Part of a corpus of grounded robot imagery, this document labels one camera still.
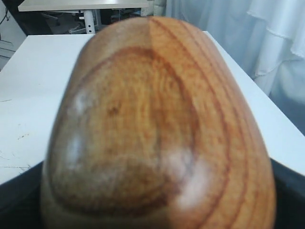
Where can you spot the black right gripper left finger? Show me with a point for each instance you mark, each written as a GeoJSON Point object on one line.
{"type": "Point", "coordinates": [20, 200]}

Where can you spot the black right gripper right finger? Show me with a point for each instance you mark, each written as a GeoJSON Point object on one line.
{"type": "Point", "coordinates": [290, 190]}

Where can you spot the brown wooden cup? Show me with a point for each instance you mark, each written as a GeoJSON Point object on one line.
{"type": "Point", "coordinates": [153, 132]}

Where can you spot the white backdrop curtain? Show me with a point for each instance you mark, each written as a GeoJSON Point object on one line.
{"type": "Point", "coordinates": [266, 38]}

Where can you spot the white desk in background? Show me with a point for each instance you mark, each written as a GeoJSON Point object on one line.
{"type": "Point", "coordinates": [81, 6]}

